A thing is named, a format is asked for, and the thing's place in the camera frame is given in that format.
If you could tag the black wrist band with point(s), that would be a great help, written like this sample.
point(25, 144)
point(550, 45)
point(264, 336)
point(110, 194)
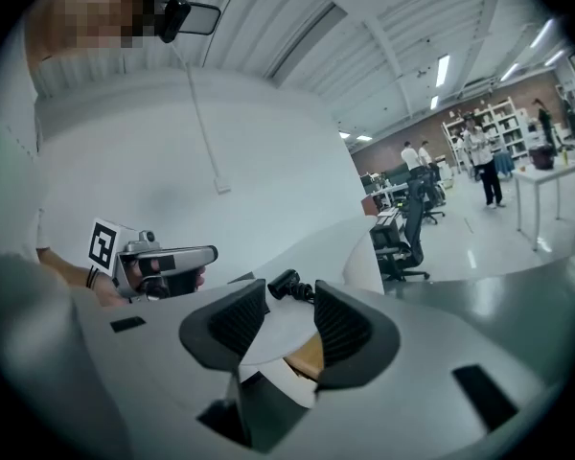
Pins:
point(92, 278)

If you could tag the long ceiling light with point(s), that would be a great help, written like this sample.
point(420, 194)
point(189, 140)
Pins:
point(541, 34)
point(443, 70)
point(554, 57)
point(510, 72)
point(434, 102)

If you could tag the white square table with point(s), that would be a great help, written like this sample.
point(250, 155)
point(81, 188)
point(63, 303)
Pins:
point(546, 175)

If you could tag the person's head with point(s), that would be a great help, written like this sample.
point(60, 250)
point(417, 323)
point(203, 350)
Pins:
point(52, 36)

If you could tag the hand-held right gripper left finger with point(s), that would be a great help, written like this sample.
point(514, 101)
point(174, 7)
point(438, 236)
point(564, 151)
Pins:
point(220, 328)

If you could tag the person's left forearm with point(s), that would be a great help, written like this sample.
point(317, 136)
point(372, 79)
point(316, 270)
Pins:
point(62, 266)

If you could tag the black desk cabinet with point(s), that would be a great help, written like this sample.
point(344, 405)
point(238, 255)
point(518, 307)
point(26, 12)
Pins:
point(385, 233)

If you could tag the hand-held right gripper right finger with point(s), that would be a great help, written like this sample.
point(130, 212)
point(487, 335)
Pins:
point(359, 343)

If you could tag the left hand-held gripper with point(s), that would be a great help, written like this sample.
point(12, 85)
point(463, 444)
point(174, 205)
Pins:
point(187, 257)

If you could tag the black mesh office chair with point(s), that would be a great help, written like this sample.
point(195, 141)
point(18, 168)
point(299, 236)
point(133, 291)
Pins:
point(431, 199)
point(414, 237)

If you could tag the green desk divider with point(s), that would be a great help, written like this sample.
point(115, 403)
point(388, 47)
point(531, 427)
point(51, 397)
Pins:
point(397, 173)

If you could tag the dark red pot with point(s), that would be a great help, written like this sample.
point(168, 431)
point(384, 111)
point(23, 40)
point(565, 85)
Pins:
point(541, 157)

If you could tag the person's white shirt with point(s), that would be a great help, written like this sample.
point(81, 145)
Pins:
point(9, 161)

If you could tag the white shelving unit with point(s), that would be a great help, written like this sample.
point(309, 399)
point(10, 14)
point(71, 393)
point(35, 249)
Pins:
point(505, 127)

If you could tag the black head-mounted camera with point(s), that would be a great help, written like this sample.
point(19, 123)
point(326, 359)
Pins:
point(175, 17)

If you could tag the white office desk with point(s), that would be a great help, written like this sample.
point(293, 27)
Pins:
point(388, 190)

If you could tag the small black camera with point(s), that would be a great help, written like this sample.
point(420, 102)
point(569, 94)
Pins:
point(285, 286)

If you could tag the person's left hand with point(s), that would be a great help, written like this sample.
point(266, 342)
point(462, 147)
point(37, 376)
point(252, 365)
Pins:
point(134, 273)

